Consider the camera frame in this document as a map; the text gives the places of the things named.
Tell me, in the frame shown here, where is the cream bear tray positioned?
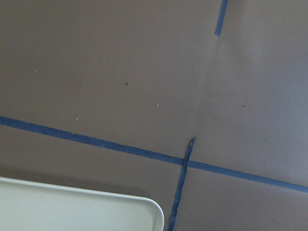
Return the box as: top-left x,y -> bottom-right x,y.
0,177 -> 165,231

